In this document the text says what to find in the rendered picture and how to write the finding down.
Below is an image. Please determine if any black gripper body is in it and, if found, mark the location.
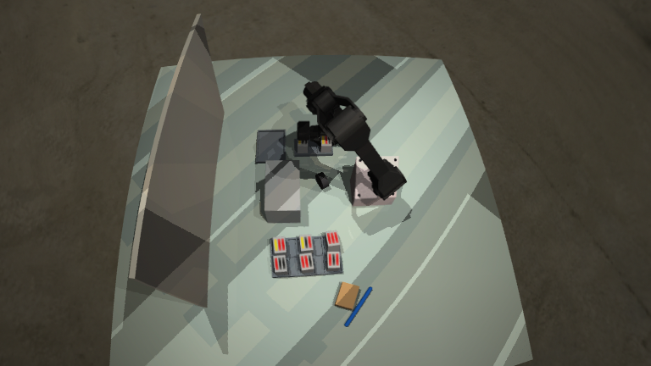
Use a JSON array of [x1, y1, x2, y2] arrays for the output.
[[297, 120, 327, 141]]

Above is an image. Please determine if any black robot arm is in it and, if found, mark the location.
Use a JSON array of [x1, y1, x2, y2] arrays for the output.
[[303, 81, 407, 201]]

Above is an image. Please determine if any blue rod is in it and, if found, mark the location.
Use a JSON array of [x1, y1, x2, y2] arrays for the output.
[[344, 287, 372, 327]]

